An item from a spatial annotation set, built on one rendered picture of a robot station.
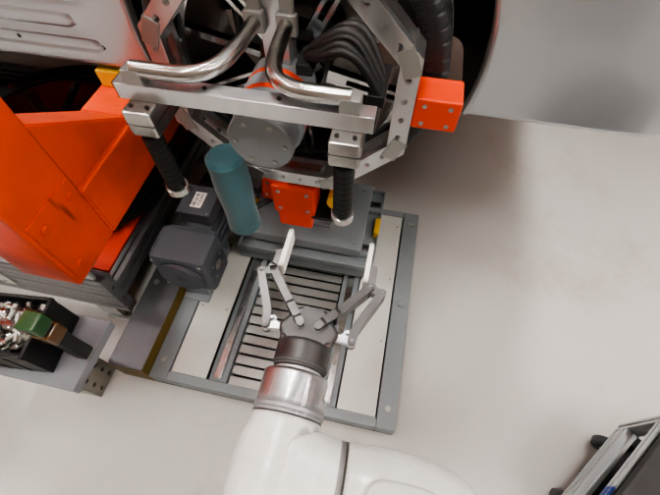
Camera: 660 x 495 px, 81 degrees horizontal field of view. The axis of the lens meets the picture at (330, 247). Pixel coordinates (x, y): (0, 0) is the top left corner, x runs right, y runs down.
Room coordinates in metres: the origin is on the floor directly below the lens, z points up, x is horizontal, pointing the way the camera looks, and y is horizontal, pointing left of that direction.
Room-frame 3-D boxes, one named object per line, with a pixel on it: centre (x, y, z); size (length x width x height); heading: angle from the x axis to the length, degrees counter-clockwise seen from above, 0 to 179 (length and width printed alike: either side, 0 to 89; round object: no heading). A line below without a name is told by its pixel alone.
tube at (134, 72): (0.62, 0.22, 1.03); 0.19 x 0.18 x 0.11; 168
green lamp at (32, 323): (0.28, 0.58, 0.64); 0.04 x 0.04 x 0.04; 78
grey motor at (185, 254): (0.74, 0.40, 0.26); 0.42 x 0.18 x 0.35; 168
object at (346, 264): (0.88, 0.06, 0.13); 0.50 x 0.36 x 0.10; 78
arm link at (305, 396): (0.11, 0.05, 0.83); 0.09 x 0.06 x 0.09; 78
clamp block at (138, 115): (0.55, 0.30, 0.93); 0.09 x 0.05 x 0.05; 168
